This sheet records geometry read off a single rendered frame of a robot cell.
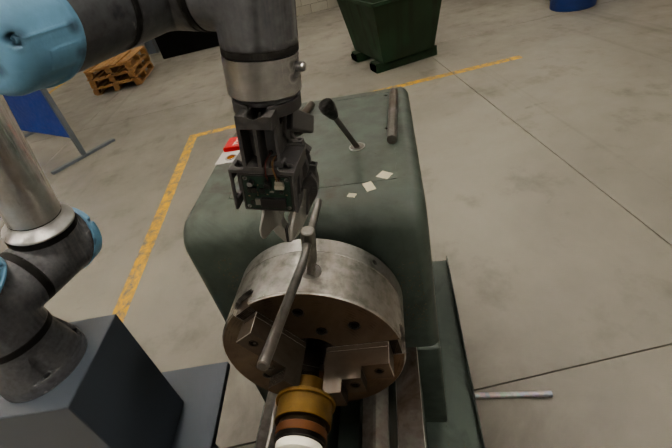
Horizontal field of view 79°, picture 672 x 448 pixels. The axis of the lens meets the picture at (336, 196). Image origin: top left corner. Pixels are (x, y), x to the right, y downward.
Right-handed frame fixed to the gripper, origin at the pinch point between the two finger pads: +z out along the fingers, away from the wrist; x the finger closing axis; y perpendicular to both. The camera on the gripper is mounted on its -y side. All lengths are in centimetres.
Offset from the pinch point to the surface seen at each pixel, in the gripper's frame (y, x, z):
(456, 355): -35, 37, 75
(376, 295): -2.9, 12.2, 15.0
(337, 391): 8.8, 7.2, 23.5
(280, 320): 14.1, 2.2, 0.9
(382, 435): 3.4, 14.7, 47.0
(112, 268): -140, -176, 167
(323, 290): 0.3, 4.3, 11.2
